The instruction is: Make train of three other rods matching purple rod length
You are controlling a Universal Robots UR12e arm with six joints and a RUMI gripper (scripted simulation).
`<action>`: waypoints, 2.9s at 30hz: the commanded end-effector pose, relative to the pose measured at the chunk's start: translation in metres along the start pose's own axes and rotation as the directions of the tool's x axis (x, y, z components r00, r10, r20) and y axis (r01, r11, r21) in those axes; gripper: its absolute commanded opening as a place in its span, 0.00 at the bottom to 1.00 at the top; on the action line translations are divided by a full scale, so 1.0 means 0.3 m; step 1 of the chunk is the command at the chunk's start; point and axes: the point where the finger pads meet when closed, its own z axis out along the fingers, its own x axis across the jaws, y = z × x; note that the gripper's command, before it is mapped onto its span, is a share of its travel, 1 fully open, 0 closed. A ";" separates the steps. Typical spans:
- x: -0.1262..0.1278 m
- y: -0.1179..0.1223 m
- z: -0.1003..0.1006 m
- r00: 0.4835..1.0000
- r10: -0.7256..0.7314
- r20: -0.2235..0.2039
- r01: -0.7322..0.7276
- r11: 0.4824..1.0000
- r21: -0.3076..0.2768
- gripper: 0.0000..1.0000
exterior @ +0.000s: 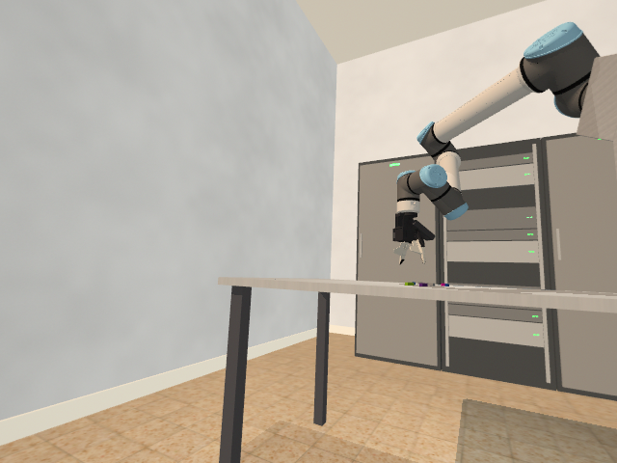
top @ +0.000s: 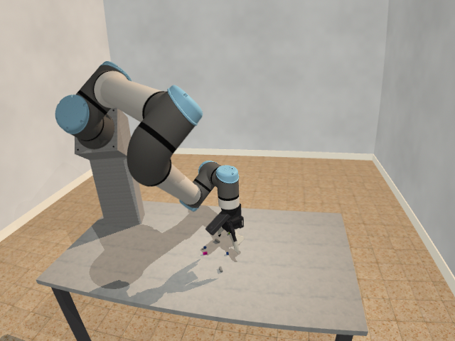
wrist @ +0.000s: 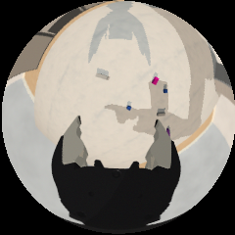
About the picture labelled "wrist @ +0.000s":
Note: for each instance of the magenta block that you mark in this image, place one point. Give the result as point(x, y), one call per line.
point(155, 80)

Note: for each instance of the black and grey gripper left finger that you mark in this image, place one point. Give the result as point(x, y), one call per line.
point(70, 154)

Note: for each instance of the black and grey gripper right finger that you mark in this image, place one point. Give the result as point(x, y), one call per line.
point(162, 157)

